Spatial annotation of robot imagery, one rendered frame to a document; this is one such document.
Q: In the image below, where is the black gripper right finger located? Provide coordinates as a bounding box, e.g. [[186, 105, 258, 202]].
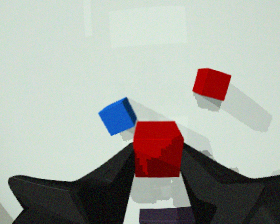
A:
[[180, 143, 280, 224]]

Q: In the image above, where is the red cube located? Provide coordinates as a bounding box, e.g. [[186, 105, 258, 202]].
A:
[[134, 122, 184, 178], [191, 68, 231, 101]]

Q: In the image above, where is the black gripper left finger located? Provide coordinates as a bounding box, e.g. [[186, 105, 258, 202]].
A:
[[7, 142, 136, 224]]

